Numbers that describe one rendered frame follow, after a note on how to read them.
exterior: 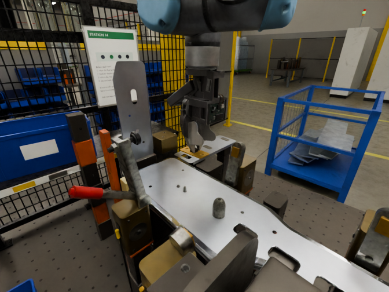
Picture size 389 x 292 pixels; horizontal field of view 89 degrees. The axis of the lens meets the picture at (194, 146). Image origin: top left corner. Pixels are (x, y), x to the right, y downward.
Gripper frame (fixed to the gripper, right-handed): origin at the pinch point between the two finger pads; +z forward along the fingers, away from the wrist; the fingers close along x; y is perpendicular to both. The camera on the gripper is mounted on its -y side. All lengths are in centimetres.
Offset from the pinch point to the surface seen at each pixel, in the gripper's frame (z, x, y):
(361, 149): 49, 172, 26
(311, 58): -1, 1147, -333
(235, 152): 3.9, 11.4, 5.9
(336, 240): 43, 44, 35
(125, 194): 4.4, -21.3, 0.8
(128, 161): -3.6, -20.0, 1.8
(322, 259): 12.9, 1.4, 34.4
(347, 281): 12.9, -0.2, 38.8
